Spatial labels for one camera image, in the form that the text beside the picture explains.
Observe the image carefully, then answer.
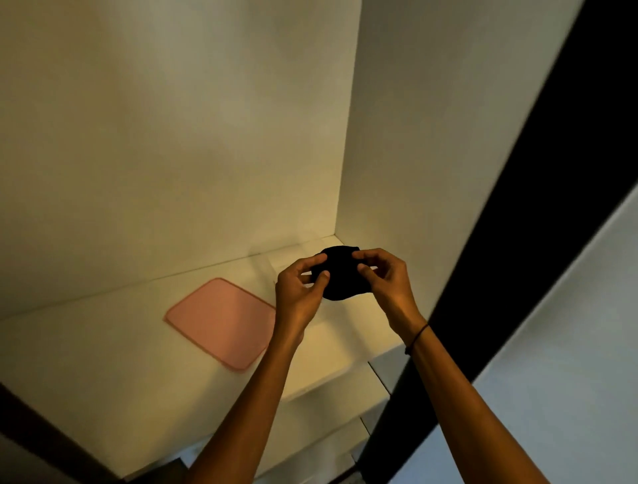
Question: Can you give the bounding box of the person's left hand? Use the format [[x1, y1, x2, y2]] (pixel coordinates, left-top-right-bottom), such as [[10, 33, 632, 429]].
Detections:
[[274, 253, 331, 350]]

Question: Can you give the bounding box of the pink square cloth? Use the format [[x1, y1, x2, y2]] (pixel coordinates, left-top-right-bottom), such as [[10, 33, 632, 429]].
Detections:
[[164, 278, 277, 373]]

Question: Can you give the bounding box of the black cloth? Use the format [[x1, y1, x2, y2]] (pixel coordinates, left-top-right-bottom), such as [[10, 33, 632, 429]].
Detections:
[[310, 245, 374, 302]]

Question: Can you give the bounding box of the black wrist band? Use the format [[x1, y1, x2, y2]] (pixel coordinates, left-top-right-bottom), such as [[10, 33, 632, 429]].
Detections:
[[405, 323, 430, 356]]

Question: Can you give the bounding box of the person's right hand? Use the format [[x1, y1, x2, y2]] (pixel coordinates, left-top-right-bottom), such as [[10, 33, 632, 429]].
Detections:
[[352, 248, 428, 346]]

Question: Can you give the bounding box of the person's right forearm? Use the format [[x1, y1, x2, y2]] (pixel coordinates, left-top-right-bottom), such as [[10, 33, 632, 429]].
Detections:
[[406, 324, 550, 484]]

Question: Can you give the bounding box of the person's left forearm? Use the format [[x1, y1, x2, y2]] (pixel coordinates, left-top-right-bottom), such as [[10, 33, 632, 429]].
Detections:
[[182, 334, 306, 484]]

